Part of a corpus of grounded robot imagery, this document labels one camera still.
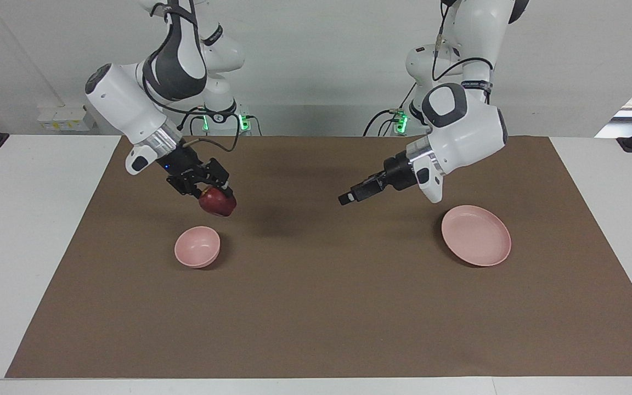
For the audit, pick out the red apple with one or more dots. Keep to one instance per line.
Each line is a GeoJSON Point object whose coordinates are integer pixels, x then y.
{"type": "Point", "coordinates": [217, 202]}

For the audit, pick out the brown table mat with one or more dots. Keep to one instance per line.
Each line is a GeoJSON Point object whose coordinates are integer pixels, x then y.
{"type": "Point", "coordinates": [327, 307]}

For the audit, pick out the white wall socket box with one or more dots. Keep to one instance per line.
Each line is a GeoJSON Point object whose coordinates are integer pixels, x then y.
{"type": "Point", "coordinates": [66, 119]}

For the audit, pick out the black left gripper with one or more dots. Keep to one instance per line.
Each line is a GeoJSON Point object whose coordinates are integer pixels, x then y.
{"type": "Point", "coordinates": [401, 173]}

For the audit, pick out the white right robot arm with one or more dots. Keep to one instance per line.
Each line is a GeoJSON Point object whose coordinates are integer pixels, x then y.
{"type": "Point", "coordinates": [124, 104]}

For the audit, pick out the pink bowl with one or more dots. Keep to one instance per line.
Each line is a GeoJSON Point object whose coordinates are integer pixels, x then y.
{"type": "Point", "coordinates": [197, 247]}

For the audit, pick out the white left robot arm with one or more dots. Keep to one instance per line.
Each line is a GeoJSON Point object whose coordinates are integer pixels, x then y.
{"type": "Point", "coordinates": [469, 131]}

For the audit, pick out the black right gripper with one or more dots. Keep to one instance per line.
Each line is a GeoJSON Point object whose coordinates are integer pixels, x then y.
{"type": "Point", "coordinates": [184, 164]}

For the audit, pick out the pink plate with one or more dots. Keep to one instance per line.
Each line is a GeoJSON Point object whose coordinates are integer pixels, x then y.
{"type": "Point", "coordinates": [476, 236]}

